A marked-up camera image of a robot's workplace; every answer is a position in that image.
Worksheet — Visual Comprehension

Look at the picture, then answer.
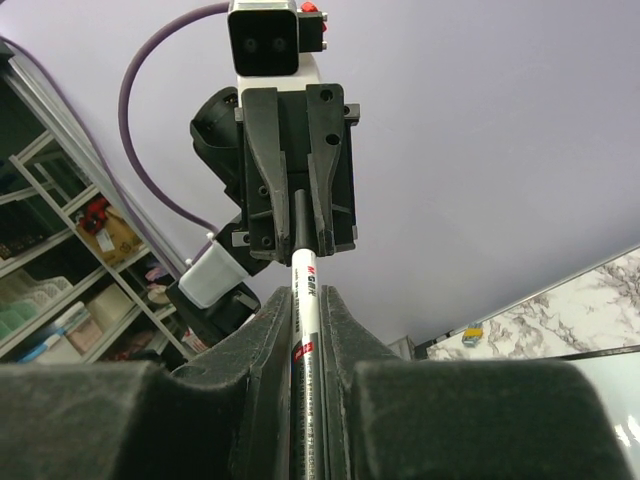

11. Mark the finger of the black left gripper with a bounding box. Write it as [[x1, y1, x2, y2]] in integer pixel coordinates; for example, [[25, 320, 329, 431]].
[[241, 87, 290, 264], [306, 83, 344, 256]]

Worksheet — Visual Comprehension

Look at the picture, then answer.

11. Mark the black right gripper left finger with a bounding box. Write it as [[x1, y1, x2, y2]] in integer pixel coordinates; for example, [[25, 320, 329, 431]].
[[1, 287, 291, 479]]

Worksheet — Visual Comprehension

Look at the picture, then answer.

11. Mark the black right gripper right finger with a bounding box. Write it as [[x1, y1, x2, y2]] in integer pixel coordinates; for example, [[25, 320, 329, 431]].
[[320, 286, 635, 479]]

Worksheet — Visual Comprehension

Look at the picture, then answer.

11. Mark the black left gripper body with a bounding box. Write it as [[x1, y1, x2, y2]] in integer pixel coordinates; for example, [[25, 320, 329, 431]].
[[236, 86, 360, 261]]

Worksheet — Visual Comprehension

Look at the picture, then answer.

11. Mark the white whiteboard marker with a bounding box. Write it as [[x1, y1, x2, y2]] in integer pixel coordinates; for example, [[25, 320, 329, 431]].
[[290, 248, 328, 479]]

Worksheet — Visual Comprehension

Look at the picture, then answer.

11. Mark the white whiteboard black frame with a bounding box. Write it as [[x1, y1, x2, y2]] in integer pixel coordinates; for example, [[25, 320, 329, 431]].
[[563, 345, 640, 479]]

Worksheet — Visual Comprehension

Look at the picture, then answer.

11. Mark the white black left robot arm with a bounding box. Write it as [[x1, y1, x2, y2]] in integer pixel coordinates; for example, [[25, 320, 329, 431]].
[[167, 83, 360, 346]]

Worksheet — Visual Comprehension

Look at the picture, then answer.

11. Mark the cardboard box on shelf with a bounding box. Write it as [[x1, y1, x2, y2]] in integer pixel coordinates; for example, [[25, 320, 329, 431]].
[[76, 206, 143, 266]]

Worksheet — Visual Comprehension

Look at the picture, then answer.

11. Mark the white storage shelf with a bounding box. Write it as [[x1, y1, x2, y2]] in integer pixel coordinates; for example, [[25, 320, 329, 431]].
[[1, 127, 194, 363]]

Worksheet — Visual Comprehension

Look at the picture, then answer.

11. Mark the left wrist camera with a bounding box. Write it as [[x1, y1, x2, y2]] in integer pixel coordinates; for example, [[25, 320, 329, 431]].
[[227, 1, 327, 77]]

